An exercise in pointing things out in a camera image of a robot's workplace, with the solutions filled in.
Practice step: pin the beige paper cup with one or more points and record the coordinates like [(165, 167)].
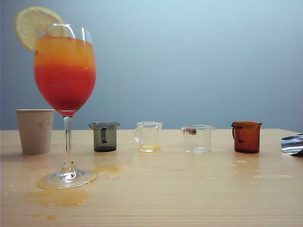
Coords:
[(35, 132)]

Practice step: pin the smoky grey glass measuring cup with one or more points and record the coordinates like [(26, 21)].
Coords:
[(104, 138)]

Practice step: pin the clear graduated measuring cup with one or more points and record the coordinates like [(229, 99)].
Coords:
[(198, 139)]

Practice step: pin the wine glass with orange-red drink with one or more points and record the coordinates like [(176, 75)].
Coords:
[(65, 80)]

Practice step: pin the large orange juice puddle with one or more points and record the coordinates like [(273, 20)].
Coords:
[(56, 197)]

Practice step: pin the shiny silver metal object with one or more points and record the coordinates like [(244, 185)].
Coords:
[(293, 144)]

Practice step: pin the small orange juice stain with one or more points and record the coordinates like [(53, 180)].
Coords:
[(109, 169)]

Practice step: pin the amber glass measuring cup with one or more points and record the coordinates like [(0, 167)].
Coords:
[(247, 138)]

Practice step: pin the clear cup with yellow residue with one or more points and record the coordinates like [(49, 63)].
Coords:
[(149, 137)]

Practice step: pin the yellow lemon slice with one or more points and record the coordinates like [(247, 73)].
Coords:
[(30, 23)]

